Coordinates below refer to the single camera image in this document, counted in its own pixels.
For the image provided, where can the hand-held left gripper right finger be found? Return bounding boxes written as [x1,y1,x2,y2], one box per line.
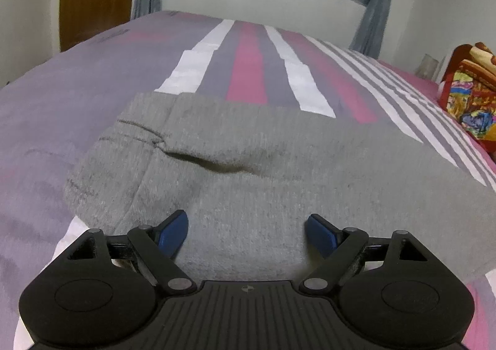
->
[300,214,436,294]

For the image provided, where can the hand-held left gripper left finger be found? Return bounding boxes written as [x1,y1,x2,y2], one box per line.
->
[54,210,196,296]

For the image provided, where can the grey knit pants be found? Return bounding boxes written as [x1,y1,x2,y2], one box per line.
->
[64,92,496,286]

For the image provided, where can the striped purple pink bedsheet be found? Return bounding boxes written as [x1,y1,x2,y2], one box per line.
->
[0,9,496,350]

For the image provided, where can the small clear jar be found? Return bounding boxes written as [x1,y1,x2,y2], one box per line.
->
[416,53,441,82]

